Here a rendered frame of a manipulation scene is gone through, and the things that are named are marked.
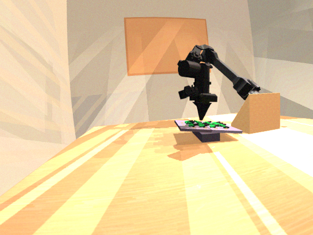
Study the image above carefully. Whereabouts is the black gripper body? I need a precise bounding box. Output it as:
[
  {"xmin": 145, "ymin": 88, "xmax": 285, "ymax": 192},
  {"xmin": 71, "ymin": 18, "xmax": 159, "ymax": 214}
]
[{"xmin": 189, "ymin": 78, "xmax": 218, "ymax": 103}]

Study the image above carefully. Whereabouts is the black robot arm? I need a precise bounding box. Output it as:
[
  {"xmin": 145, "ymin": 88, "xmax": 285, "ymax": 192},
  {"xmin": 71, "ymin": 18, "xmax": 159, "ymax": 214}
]
[{"xmin": 177, "ymin": 44, "xmax": 261, "ymax": 100}]

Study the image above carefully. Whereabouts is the pale lavender switch panel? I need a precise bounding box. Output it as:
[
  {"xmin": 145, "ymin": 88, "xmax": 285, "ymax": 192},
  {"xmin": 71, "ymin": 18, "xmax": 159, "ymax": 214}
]
[{"xmin": 175, "ymin": 120, "xmax": 243, "ymax": 143}]

